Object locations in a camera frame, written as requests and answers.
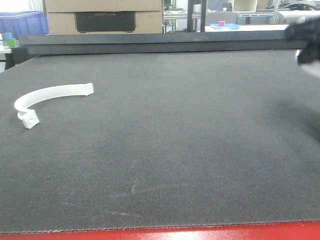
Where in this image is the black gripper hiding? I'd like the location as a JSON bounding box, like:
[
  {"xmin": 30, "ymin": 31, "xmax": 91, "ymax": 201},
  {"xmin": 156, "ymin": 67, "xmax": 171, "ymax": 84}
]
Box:
[{"xmin": 284, "ymin": 18, "xmax": 320, "ymax": 65}]

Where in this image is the white curved pipe clamp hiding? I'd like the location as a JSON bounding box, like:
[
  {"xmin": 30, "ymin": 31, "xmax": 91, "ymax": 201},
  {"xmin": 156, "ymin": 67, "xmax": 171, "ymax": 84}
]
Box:
[{"xmin": 14, "ymin": 83, "xmax": 94, "ymax": 129}]

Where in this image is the light blue tray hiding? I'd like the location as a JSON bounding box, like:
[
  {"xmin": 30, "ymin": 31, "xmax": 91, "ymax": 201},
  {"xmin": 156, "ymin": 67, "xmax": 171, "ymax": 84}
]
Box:
[{"xmin": 210, "ymin": 23, "xmax": 240, "ymax": 30}]

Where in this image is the pink cube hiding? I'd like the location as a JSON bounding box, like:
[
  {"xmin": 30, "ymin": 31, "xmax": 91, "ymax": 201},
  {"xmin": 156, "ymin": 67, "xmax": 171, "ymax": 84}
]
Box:
[{"xmin": 218, "ymin": 20, "xmax": 226, "ymax": 26}]

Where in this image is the large cardboard box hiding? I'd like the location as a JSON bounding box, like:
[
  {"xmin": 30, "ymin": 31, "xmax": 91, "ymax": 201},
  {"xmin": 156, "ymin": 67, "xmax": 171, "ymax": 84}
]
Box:
[{"xmin": 43, "ymin": 0, "xmax": 164, "ymax": 35}]

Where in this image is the black foam board stack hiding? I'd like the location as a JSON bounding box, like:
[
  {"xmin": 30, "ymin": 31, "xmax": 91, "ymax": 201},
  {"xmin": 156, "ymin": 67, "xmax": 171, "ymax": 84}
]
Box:
[{"xmin": 19, "ymin": 30, "xmax": 307, "ymax": 55}]

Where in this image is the blue storage crate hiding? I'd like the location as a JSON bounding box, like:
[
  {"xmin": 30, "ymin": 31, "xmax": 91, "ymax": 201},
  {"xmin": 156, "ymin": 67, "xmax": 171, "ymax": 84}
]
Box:
[{"xmin": 0, "ymin": 10, "xmax": 49, "ymax": 40}]

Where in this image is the green cup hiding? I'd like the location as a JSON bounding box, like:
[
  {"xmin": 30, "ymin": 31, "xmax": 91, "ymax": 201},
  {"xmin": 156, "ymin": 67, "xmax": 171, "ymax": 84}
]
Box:
[{"xmin": 6, "ymin": 38, "xmax": 18, "ymax": 49}]

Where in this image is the black metal post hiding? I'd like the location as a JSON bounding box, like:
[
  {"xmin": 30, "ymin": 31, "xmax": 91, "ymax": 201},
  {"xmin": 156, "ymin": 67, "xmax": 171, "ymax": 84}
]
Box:
[{"xmin": 186, "ymin": 0, "xmax": 208, "ymax": 33}]

